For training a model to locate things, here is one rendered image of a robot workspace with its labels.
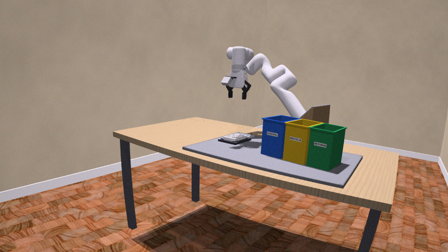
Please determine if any blue general waste bin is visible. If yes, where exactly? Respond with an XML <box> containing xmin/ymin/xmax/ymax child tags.
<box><xmin>261</xmin><ymin>115</ymin><xmax>300</xmax><ymax>159</ymax></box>

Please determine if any yellow recycle bin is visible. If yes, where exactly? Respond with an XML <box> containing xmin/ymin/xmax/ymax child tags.
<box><xmin>283</xmin><ymin>119</ymin><xmax>323</xmax><ymax>165</ymax></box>

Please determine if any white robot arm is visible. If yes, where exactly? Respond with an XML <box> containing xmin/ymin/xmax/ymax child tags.
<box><xmin>226</xmin><ymin>47</ymin><xmax>306</xmax><ymax>118</ymax></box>

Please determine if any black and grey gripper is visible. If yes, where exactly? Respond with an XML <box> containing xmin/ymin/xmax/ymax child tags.
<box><xmin>226</xmin><ymin>69</ymin><xmax>251</xmax><ymax>99</ymax></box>

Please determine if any green bin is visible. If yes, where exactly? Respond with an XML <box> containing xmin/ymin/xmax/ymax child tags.
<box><xmin>306</xmin><ymin>123</ymin><xmax>347</xmax><ymax>171</ymax></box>

